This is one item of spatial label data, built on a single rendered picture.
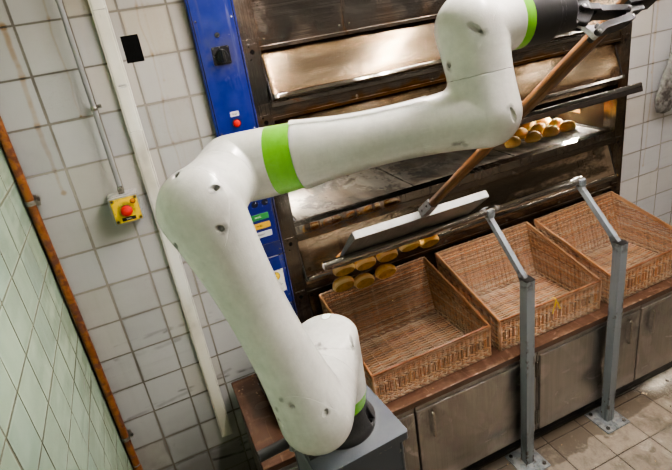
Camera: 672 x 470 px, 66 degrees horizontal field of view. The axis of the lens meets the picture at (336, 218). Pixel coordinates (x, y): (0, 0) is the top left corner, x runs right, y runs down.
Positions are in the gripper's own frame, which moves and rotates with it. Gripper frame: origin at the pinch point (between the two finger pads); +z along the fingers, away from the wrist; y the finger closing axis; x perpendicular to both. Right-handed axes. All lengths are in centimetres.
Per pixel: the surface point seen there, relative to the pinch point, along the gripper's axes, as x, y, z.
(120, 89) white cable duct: -100, -72, -82
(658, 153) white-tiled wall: -154, -3, 183
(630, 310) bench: -143, 64, 99
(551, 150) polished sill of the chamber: -142, -19, 105
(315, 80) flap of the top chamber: -106, -64, -14
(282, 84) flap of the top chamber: -106, -65, -27
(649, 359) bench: -165, 91, 115
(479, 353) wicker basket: -143, 54, 20
